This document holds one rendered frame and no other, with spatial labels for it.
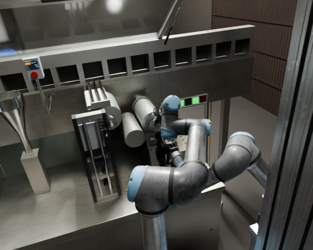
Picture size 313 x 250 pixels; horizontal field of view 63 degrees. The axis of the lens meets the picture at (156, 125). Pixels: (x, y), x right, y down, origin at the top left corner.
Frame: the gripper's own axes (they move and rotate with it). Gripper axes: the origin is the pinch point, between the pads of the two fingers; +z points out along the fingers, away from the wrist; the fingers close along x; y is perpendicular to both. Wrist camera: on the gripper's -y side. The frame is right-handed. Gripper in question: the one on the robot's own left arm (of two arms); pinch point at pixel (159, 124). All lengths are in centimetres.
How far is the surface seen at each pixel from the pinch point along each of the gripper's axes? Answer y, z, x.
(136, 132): -0.6, 6.5, 12.8
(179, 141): -9.7, 23.8, -16.6
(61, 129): 17, 34, 57
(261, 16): 159, 162, -239
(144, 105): 15.8, 10.4, 3.5
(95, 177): -20.0, 7.2, 40.9
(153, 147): -11.5, 6.3, 5.3
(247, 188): -67, 116, -105
